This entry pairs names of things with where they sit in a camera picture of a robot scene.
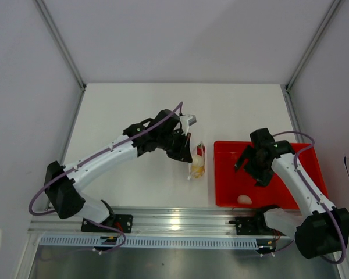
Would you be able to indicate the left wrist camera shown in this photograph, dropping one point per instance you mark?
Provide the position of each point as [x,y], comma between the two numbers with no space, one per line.
[186,122]

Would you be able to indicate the red plastic tray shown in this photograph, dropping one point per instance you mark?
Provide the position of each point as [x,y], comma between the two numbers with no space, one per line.
[230,184]

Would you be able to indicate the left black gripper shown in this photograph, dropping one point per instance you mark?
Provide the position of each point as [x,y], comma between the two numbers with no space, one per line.
[183,153]

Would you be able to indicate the white slotted cable duct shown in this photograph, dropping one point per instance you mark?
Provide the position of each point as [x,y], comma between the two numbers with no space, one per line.
[152,242]

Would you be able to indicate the clear zip top bag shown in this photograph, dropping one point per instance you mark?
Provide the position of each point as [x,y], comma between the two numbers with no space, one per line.
[193,152]

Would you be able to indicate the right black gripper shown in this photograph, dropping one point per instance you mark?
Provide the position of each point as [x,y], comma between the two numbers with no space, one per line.
[266,176]

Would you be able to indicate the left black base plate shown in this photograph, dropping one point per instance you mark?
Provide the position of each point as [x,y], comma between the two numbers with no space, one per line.
[121,222]

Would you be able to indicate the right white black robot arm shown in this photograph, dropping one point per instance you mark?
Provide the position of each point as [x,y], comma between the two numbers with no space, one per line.
[323,230]

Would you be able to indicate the white egg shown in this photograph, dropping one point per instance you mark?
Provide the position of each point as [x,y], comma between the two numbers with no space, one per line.
[244,200]
[198,161]

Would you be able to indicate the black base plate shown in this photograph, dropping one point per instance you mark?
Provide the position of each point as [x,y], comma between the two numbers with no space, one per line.
[250,226]
[121,222]

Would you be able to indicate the yellow toy pepper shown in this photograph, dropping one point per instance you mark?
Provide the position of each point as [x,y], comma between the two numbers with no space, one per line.
[197,172]

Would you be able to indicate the aluminium mounting rail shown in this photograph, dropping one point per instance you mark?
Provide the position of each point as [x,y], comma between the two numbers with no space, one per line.
[194,222]

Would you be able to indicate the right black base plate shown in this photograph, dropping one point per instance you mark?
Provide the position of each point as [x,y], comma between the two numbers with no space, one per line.
[250,226]

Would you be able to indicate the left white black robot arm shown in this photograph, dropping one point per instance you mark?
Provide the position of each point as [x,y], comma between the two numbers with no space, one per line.
[65,184]

